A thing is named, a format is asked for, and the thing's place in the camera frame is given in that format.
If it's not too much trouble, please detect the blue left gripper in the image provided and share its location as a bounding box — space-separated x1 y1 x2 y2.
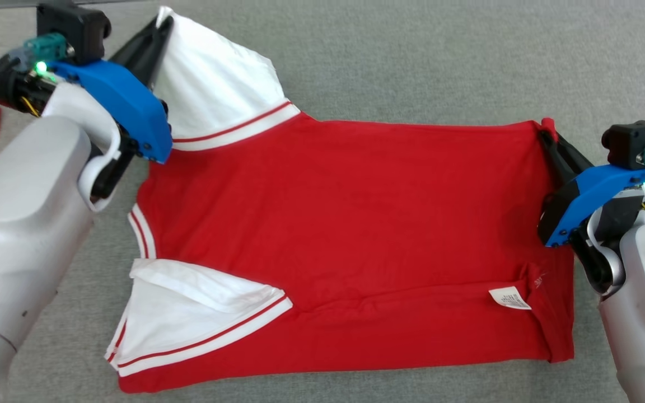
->
51 16 175 199

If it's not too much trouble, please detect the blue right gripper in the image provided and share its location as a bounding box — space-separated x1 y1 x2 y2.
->
538 130 645 248

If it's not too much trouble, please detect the red t-shirt with white sleeves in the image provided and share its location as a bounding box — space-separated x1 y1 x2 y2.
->
104 7 576 394

